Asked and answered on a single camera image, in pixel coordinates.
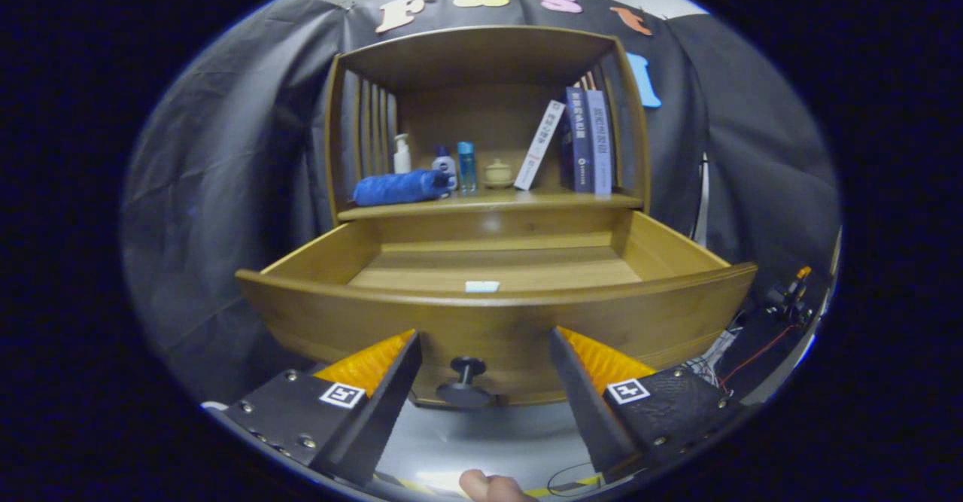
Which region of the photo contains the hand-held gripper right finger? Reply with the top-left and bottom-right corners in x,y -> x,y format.
548,326 -> 746,484

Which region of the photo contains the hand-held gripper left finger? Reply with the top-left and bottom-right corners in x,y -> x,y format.
203,329 -> 424,488

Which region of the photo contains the wooden drawer with black knob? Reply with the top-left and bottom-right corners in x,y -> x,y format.
235,210 -> 758,410

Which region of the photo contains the wooden countertop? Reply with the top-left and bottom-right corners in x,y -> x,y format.
337,186 -> 644,222

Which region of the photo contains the wooden cabinet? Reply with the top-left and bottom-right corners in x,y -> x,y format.
324,25 -> 652,224

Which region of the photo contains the folded blue towel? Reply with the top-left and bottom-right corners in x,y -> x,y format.
352,169 -> 452,207

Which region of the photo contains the black device with orange part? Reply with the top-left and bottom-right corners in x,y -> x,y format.
764,265 -> 817,326

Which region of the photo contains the beige lidded teacup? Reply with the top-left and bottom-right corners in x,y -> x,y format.
482,158 -> 515,189

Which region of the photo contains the white bottle with blue cap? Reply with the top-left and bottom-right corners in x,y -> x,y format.
432,146 -> 458,190

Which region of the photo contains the clear blue bottle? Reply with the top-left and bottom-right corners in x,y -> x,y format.
457,141 -> 478,193

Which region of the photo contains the white book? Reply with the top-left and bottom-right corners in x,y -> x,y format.
514,99 -> 567,191

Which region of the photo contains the dark blue book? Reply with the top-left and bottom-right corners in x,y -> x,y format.
560,87 -> 594,193

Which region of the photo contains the light purple book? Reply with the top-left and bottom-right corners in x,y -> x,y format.
585,90 -> 614,196

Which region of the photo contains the black backdrop cloth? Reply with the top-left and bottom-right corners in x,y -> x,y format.
120,0 -> 842,405

